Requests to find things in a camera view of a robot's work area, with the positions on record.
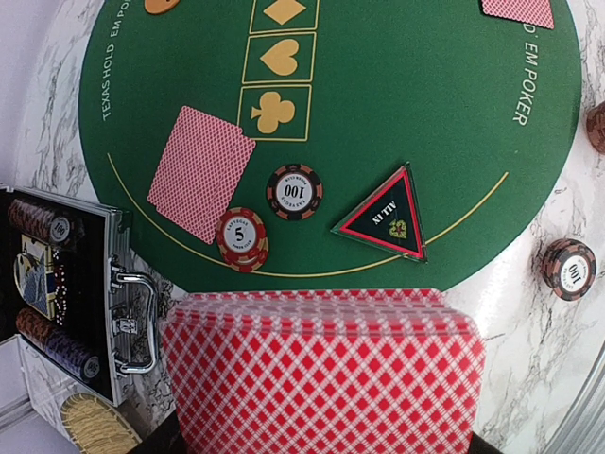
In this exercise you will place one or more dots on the red chips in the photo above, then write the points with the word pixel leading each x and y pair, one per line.
pixel 242 239

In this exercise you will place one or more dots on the black triangular all-in button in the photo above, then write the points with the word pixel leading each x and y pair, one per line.
pixel 388 218

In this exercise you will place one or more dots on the red card seat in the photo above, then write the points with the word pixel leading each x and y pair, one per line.
pixel 532 12
pixel 203 162

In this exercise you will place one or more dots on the red playing card deck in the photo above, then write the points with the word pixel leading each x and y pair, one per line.
pixel 324 371

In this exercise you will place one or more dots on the orange round blind button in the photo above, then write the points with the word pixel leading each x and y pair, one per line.
pixel 156 7

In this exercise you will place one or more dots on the dark brown poker chip stack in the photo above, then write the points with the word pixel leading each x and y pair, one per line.
pixel 569 268

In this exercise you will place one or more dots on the red poker chip stack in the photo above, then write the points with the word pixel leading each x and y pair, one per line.
pixel 595 127

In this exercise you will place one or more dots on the red card bottom seat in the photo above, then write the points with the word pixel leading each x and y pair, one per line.
pixel 532 12

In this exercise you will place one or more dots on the round green poker mat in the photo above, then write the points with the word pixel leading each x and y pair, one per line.
pixel 485 111

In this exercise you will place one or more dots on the aluminium poker chip case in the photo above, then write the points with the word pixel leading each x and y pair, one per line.
pixel 68 289

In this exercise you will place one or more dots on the red dice row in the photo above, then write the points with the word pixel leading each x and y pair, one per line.
pixel 61 288

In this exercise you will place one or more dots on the dark red chip row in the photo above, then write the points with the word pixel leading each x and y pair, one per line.
pixel 47 225

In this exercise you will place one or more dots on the red purple chip row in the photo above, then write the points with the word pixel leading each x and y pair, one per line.
pixel 69 353

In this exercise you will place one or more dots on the blue card deck in case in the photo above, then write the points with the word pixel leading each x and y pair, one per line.
pixel 34 276

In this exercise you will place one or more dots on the woven bamboo tray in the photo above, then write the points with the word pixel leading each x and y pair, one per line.
pixel 95 427

